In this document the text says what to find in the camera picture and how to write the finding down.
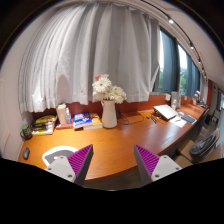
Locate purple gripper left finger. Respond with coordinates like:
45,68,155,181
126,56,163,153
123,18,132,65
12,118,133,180
45,145,93,186

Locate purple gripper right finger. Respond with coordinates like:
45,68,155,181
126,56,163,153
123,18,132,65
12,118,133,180
134,145,181,185

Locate white grey mouse pad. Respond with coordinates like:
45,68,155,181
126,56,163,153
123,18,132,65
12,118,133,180
42,146,78,166

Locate dark grey computer mouse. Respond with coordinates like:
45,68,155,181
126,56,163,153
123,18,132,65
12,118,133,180
22,147,30,160

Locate blue box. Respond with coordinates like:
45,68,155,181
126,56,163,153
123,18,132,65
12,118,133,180
73,112,92,129

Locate orange white book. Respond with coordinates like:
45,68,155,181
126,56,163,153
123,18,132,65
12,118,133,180
85,113,103,130

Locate office chair with cushion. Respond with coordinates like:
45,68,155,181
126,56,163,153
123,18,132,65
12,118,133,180
174,127,221,168

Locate clear sanitizer bottle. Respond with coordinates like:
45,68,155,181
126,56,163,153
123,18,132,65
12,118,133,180
66,108,72,124

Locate stack of yellow books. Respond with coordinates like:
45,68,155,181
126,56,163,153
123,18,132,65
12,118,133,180
31,115,57,135

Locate white paper sheet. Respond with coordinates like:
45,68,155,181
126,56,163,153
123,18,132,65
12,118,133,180
170,116,186,128

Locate silver laptop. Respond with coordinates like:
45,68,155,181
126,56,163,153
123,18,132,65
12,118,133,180
154,104,178,120

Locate dark green mug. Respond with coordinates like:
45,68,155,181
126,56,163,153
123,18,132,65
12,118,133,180
20,124,32,140

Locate dark tablet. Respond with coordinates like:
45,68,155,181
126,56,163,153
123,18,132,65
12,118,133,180
181,115,196,124

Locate white ceramic vase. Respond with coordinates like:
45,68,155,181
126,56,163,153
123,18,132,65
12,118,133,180
102,100,117,128

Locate white gerbera flowers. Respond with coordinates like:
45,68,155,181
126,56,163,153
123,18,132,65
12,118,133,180
92,74,127,104

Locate white curtain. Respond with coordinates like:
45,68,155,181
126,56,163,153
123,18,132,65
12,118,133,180
19,2,160,112

